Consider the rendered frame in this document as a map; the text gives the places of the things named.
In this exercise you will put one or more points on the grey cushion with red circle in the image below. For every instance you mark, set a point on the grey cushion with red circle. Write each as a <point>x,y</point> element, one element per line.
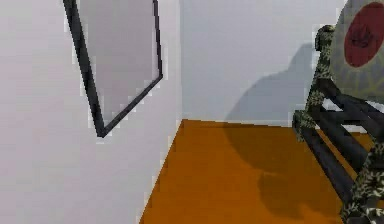
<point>361,50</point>

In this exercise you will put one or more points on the black framed wall mirror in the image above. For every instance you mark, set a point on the black framed wall mirror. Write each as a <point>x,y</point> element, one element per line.
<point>123,56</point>

